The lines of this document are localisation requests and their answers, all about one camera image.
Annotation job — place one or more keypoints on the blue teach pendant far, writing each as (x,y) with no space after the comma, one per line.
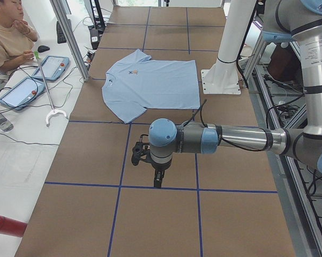
(54,66)

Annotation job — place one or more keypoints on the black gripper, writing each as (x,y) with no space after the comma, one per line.
(160,166)

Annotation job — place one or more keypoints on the blue teach pendant near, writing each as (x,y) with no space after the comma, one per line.
(22,94)

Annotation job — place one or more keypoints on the seated person in beige shirt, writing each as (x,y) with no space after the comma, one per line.
(17,37)

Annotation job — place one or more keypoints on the light blue t-shirt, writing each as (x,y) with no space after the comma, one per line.
(137,83)

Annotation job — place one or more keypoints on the black keyboard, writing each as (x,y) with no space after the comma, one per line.
(59,33)

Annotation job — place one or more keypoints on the red cylinder tube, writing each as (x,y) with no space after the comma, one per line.
(11,227)

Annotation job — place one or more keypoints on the clear water bottle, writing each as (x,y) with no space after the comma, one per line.
(5,124)

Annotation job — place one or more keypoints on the aluminium frame post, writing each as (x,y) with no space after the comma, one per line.
(60,13)

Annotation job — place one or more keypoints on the white camera mast base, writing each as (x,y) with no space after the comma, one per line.
(222,77)

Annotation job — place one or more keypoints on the white reacher grabber stick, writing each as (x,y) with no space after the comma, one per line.
(54,111)

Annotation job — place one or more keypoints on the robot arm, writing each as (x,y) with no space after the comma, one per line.
(284,21)

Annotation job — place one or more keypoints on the black computer mouse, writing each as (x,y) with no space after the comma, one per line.
(43,48)

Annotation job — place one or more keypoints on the blue teach pendant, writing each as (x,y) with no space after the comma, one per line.
(22,94)
(54,66)

